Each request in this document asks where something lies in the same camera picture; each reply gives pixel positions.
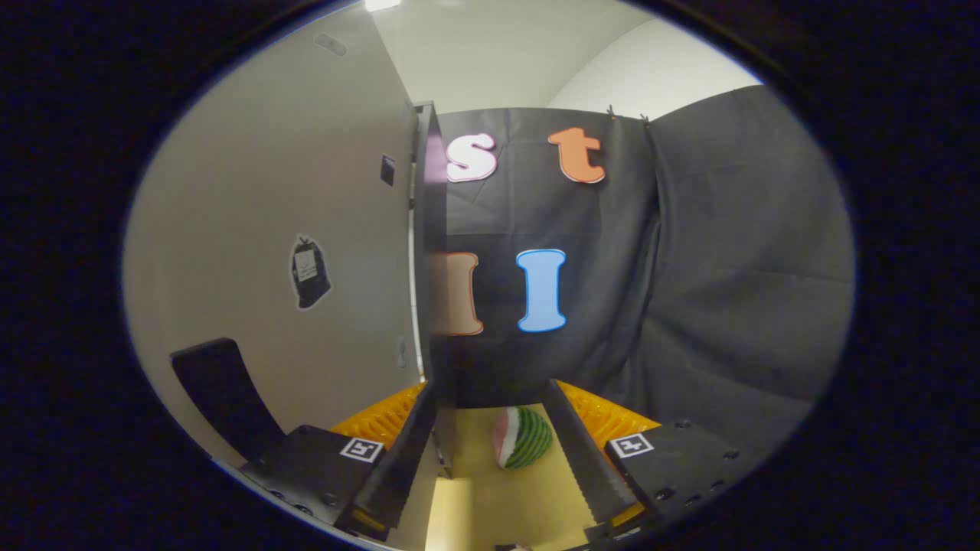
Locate black backdrop cloth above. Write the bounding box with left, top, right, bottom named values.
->
left=425, top=84, right=857, bottom=454

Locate toy watermelon slice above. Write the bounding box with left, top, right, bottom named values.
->
left=494, top=407, right=554, bottom=470

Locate grey shoe cabinet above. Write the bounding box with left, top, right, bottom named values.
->
left=410, top=99, right=462, bottom=481

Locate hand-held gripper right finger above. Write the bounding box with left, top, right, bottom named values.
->
left=542, top=379, right=747, bottom=540

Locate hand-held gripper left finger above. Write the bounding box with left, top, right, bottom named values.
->
left=241, top=381, right=437, bottom=540

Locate beige shoe cabinet door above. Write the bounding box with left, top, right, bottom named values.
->
left=122, top=6, right=439, bottom=549

